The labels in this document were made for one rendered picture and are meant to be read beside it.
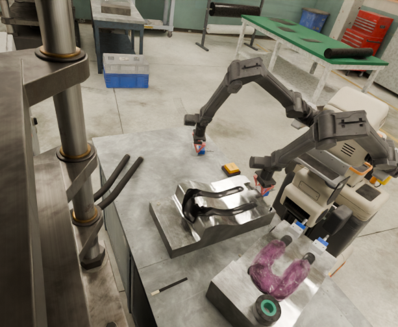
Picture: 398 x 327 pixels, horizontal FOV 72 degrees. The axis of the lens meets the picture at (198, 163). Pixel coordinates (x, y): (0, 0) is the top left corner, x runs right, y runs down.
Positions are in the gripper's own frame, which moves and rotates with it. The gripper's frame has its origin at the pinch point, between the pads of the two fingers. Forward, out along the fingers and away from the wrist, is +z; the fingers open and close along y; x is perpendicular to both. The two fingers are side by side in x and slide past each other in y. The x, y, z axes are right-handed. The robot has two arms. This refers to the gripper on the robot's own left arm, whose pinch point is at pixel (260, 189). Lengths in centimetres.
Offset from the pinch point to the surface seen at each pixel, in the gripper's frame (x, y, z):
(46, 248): -88, 41, -45
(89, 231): -81, 20, -19
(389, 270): 133, 35, 84
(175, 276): -54, 29, 4
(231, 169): -6.8, -18.5, 1.1
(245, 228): -18.8, 19.0, 1.0
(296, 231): -1.0, 29.1, -3.9
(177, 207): -45.0, 2.4, -1.3
